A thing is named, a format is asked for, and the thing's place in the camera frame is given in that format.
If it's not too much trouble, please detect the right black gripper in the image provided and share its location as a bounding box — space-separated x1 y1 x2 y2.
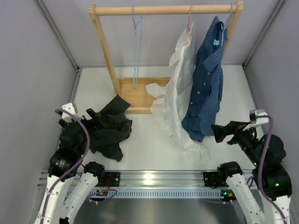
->
211 120 263 167

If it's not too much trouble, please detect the black striped shirt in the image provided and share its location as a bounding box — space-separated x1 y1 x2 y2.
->
88 96 133 162

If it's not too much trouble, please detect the light blue wire hanger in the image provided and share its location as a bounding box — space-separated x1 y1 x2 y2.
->
131 6 143 90

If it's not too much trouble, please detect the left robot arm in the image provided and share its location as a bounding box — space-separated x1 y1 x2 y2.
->
35 103 106 224

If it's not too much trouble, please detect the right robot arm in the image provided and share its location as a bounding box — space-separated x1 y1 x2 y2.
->
211 116 292 224

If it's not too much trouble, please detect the blue checkered shirt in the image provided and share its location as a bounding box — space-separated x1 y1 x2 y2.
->
182 16 228 142

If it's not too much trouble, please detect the white shirt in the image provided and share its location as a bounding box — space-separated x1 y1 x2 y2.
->
146 24 211 161

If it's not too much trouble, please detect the wooden clothes rack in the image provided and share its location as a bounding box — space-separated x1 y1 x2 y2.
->
88 0 243 114

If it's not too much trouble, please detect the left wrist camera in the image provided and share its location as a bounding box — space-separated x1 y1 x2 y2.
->
62 103 83 123

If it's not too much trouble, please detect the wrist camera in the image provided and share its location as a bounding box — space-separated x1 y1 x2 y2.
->
243 109 269 131
62 103 83 123

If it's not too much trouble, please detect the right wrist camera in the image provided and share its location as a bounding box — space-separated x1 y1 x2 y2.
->
243 109 269 131

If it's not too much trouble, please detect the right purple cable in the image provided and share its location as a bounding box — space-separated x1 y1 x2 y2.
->
247 114 290 224

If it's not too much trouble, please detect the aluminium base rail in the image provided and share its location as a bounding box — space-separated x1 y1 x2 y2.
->
37 169 260 188

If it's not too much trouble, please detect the white slotted cable duct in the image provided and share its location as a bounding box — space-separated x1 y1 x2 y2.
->
88 189 234 199

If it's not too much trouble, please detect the pink wire hanger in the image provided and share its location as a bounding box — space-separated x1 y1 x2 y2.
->
184 4 193 46

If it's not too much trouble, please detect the blue wire hanger right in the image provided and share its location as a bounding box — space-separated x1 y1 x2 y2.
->
221 3 233 46

